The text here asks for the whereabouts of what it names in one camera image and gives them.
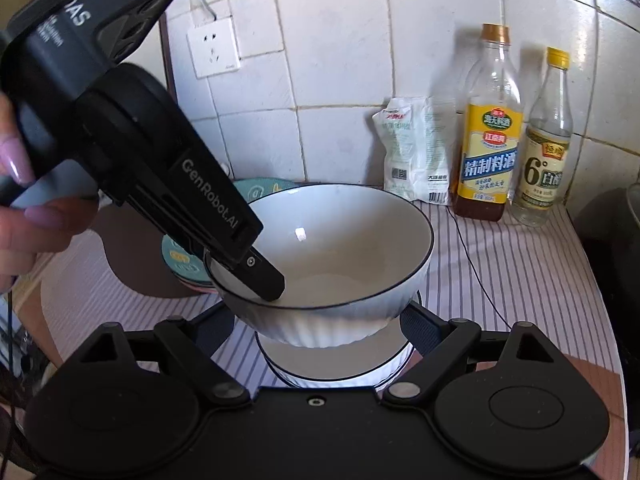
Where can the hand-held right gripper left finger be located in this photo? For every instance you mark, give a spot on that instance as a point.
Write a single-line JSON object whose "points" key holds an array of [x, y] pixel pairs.
{"points": [[217, 327]]}

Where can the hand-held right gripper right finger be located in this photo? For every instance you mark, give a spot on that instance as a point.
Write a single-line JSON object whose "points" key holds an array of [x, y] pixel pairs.
{"points": [[422, 330]]}

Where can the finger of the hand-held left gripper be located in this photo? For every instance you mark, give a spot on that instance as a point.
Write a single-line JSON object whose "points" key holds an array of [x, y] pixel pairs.
{"points": [[262, 282]]}

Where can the white ribbed bowl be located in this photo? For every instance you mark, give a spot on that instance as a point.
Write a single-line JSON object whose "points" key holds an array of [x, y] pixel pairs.
{"points": [[340, 240], [330, 365]]}

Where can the teal lettered plate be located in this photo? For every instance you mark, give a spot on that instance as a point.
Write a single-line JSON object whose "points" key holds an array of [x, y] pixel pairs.
{"points": [[260, 191]]}

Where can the person's left hand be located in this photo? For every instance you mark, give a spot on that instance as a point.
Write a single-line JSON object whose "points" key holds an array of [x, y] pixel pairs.
{"points": [[45, 230]]}

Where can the striped tablecloth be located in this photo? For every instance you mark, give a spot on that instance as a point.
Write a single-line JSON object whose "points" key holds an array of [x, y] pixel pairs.
{"points": [[525, 280]]}

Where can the white plastic food packet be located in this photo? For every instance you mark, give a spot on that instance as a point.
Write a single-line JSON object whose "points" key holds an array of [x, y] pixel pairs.
{"points": [[415, 150]]}

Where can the yellow-label cooking wine bottle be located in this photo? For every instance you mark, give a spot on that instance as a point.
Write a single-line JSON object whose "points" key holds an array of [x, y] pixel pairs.
{"points": [[487, 160]]}

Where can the clear vinegar bottle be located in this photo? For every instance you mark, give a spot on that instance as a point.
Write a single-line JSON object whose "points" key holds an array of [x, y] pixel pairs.
{"points": [[542, 170]]}

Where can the dark cooking pot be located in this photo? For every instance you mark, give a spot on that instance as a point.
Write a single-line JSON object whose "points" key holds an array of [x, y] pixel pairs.
{"points": [[615, 250]]}

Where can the white wall socket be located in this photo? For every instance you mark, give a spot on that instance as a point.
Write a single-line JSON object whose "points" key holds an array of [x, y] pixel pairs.
{"points": [[212, 47]]}

